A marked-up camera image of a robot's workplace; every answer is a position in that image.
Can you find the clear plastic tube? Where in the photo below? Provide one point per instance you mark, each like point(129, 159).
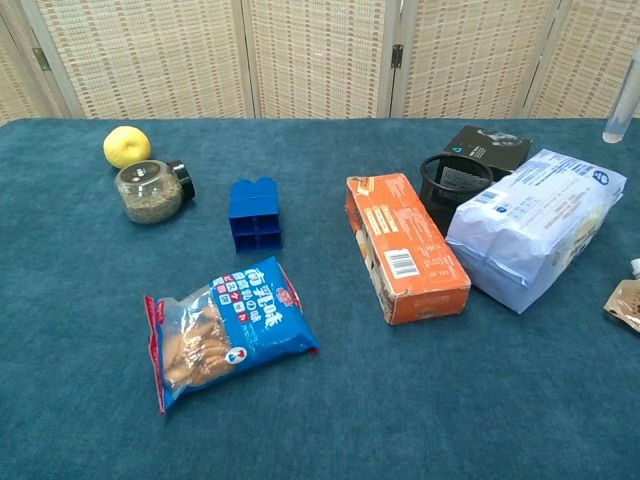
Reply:
point(617, 117)

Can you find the orange cardboard box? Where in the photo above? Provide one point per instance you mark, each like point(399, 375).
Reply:
point(405, 240)

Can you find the white and blue bag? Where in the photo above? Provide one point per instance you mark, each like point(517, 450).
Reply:
point(530, 225)

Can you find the blue biscuit snack bag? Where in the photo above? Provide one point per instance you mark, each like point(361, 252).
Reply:
point(235, 330)

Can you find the yellow lemon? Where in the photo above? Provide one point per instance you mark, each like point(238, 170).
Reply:
point(126, 146)

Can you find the black cardboard box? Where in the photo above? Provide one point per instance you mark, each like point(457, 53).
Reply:
point(500, 145)

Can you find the glass jar with black lid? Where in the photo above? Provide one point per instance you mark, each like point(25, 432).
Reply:
point(147, 192)

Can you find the brown spout pouch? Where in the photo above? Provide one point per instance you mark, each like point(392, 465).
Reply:
point(627, 305)

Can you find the woven folding screen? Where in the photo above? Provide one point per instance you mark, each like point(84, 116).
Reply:
point(150, 55)

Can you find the metal screen hinge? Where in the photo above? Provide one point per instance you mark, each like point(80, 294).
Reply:
point(397, 55)
point(41, 59)

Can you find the black mesh cup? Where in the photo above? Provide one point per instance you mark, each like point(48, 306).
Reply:
point(435, 200)

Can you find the blue toy building brick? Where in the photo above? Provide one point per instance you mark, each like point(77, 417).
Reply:
point(255, 210)

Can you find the blue tablecloth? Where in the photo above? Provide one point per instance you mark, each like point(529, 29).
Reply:
point(75, 300)

